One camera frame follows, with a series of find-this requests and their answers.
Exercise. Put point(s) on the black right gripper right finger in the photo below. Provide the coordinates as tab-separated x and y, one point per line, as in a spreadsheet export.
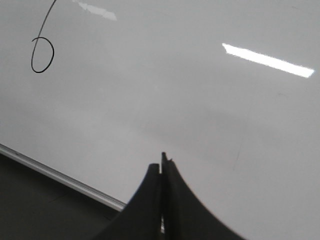
185	217

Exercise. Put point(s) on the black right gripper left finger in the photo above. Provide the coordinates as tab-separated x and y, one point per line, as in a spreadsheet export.
142	217

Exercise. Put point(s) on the white whiteboard with aluminium frame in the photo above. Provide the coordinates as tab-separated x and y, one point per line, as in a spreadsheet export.
229	89

